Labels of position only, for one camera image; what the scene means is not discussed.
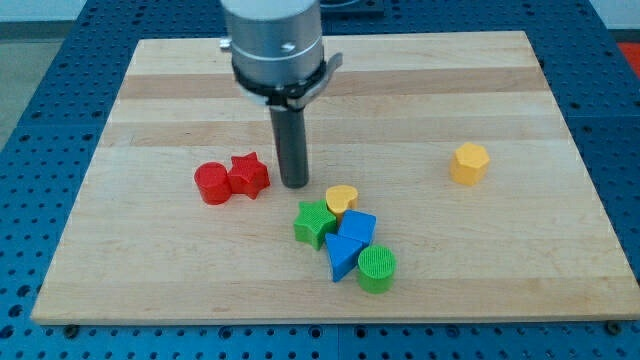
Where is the green star block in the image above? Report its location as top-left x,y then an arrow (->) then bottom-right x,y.
293,200 -> 337,251

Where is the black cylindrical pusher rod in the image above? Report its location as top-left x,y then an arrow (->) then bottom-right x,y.
269,107 -> 309,189

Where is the blue triangle block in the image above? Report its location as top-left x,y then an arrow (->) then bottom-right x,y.
325,233 -> 367,282

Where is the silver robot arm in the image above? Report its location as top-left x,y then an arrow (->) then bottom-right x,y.
221,0 -> 343,189

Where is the blue cube block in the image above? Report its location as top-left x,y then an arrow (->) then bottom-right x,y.
338,210 -> 377,246

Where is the red star block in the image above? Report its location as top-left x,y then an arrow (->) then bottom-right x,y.
228,152 -> 270,200

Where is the yellow heart block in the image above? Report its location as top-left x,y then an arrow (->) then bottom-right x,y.
325,185 -> 359,222

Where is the green cylinder block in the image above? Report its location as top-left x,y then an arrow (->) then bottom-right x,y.
357,245 -> 396,294

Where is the wooden board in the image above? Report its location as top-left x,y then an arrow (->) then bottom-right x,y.
31,31 -> 639,326

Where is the yellow hexagon block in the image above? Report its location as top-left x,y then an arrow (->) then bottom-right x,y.
449,142 -> 490,186

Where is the red cylinder block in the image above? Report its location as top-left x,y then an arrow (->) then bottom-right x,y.
194,162 -> 232,205

